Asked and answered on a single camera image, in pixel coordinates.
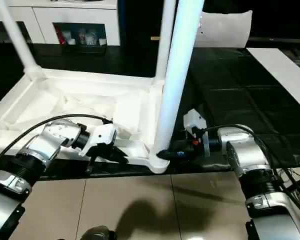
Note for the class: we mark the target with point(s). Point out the grey cushion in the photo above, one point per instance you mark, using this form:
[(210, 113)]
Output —
[(222, 30)]

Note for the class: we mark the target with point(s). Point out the white plastic table leg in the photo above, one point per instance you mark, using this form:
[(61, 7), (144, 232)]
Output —
[(17, 37), (177, 75), (165, 37)]

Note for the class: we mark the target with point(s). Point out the black work mat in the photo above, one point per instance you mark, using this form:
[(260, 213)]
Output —
[(240, 87)]

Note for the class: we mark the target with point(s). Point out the white flat board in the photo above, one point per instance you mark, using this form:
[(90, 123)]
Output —
[(282, 72)]

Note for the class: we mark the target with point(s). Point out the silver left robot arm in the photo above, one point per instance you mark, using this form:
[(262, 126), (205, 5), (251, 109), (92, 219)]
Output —
[(45, 147)]

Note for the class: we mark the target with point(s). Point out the white glass-door cabinet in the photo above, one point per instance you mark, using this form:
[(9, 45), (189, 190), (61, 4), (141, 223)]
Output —
[(77, 15)]

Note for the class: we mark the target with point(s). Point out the white cup behind glass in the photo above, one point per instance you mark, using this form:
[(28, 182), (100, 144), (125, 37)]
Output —
[(102, 41)]

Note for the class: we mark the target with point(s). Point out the red bottle behind glass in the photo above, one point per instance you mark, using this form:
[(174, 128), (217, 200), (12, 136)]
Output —
[(59, 36)]

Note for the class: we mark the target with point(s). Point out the dark low tv cabinet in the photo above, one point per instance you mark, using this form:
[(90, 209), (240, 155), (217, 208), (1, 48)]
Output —
[(290, 50)]

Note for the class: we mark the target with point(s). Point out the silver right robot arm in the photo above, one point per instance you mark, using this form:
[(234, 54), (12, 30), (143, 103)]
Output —
[(250, 155)]

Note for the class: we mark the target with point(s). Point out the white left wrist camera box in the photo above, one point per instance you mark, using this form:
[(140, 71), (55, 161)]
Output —
[(102, 136)]

